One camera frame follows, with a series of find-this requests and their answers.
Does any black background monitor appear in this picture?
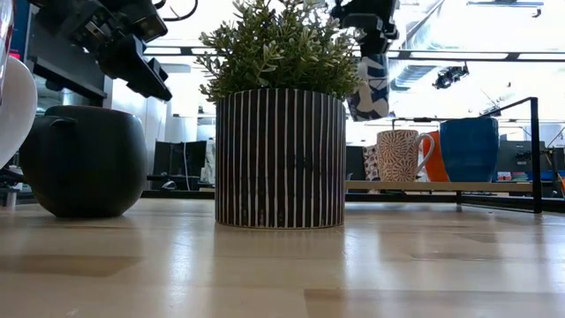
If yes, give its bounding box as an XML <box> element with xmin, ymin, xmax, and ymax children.
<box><xmin>147</xmin><ymin>140</ymin><xmax>208</xmax><ymax>192</ymax></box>

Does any black aluminium table frame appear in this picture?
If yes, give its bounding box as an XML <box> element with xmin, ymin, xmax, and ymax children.
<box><xmin>140</xmin><ymin>188</ymin><xmax>565</xmax><ymax>214</ymax></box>

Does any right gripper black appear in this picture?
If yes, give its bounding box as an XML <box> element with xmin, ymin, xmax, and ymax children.
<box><xmin>330</xmin><ymin>0</ymin><xmax>401</xmax><ymax>60</ymax></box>

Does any blue and white patterned mug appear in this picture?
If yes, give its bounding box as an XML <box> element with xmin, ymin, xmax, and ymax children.
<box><xmin>346</xmin><ymin>52</ymin><xmax>392</xmax><ymax>123</ymax></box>

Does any plain blue mug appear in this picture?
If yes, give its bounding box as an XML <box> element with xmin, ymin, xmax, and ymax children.
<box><xmin>440</xmin><ymin>117</ymin><xmax>501</xmax><ymax>183</ymax></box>

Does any monitor with blue screen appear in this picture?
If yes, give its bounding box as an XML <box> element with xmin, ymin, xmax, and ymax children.
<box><xmin>9</xmin><ymin>0</ymin><xmax>33</xmax><ymax>61</ymax></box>

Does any background desk with equipment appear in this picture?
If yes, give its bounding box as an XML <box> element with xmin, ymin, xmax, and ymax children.
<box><xmin>493</xmin><ymin>140</ymin><xmax>565</xmax><ymax>200</ymax></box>

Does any black mug red inside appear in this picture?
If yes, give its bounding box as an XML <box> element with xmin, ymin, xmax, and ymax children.
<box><xmin>19</xmin><ymin>104</ymin><xmax>148</xmax><ymax>218</ymax></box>

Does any wooden shelf black metal frame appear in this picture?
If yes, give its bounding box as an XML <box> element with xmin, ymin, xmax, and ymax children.
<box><xmin>345</xmin><ymin>96</ymin><xmax>543</xmax><ymax>215</ymax></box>

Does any black hanging camera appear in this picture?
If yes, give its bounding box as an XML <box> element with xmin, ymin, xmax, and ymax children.
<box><xmin>432</xmin><ymin>64</ymin><xmax>471</xmax><ymax>91</ymax></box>

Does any artificial plant in striped pot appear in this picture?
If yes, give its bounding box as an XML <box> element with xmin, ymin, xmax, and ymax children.
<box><xmin>193</xmin><ymin>0</ymin><xmax>363</xmax><ymax>230</ymax></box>

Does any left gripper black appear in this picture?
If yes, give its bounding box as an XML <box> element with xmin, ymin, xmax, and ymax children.
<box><xmin>65</xmin><ymin>0</ymin><xmax>172</xmax><ymax>102</ymax></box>

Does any dark wall shelf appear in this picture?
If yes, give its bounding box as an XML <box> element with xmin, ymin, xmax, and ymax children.
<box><xmin>26</xmin><ymin>55</ymin><xmax>109</xmax><ymax>102</ymax></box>

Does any orange mug white inside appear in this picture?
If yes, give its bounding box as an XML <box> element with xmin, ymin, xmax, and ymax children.
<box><xmin>422</xmin><ymin>130</ymin><xmax>451</xmax><ymax>183</ymax></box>

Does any white rounded object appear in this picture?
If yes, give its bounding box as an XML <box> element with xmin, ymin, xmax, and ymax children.
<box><xmin>0</xmin><ymin>56</ymin><xmax>39</xmax><ymax>170</ymax></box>

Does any black overhead rig beam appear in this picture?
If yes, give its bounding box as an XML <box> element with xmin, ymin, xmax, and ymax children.
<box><xmin>143</xmin><ymin>45</ymin><xmax>565</xmax><ymax>62</ymax></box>

